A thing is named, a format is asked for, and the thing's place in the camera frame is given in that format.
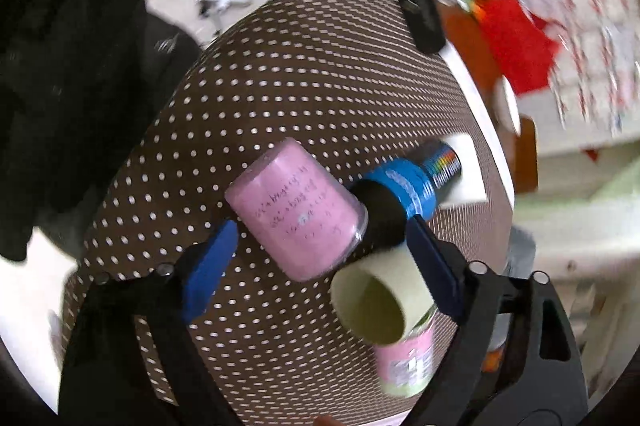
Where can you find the white printed cloth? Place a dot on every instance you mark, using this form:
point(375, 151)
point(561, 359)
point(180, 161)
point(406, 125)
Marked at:
point(590, 6)

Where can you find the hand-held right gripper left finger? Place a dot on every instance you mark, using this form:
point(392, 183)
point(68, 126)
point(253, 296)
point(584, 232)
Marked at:
point(210, 268)

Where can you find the white roll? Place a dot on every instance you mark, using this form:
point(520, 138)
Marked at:
point(506, 104)

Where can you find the black bottle with blue label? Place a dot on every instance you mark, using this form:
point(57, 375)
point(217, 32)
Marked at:
point(400, 191)

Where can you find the white foam block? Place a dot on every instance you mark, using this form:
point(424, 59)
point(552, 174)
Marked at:
point(470, 186)

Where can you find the black clothing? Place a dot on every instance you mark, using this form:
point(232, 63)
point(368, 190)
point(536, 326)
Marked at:
point(65, 66)

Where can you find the pink and green can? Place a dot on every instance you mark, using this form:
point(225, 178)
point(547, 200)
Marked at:
point(407, 363)

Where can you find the red cloth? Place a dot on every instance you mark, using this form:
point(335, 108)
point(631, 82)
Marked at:
point(515, 41)

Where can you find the pale green cup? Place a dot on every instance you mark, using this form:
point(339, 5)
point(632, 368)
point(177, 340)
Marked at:
point(380, 301)

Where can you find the brown polka-dot tablecloth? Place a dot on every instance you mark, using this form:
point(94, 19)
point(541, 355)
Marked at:
point(310, 81)

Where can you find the brown wooden block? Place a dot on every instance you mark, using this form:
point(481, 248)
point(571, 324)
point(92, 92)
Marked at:
point(526, 156)

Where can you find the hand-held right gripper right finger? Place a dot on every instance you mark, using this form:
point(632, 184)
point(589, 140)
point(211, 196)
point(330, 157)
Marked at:
point(434, 268)

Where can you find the pink cup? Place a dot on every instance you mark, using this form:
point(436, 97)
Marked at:
point(295, 211)

